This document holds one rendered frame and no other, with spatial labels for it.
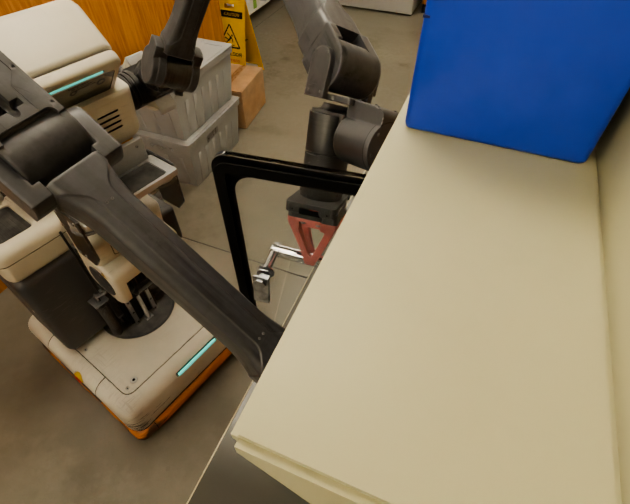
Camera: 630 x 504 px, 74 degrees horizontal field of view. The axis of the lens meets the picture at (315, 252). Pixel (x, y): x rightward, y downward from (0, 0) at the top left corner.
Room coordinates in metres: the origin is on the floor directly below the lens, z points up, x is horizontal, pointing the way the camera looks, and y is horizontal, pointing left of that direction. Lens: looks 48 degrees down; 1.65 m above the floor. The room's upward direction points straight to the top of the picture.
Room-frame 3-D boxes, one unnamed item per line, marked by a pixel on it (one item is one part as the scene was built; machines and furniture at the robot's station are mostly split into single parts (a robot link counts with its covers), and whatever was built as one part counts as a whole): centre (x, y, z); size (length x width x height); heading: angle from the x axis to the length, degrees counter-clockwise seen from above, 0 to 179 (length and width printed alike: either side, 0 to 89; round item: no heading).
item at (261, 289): (0.35, 0.07, 1.18); 0.02 x 0.02 x 0.06; 74
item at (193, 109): (2.32, 0.78, 0.49); 0.60 x 0.42 x 0.33; 158
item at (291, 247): (0.33, -0.03, 1.19); 0.30 x 0.01 x 0.40; 74
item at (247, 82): (2.90, 0.59, 0.14); 0.41 x 0.32 x 0.28; 164
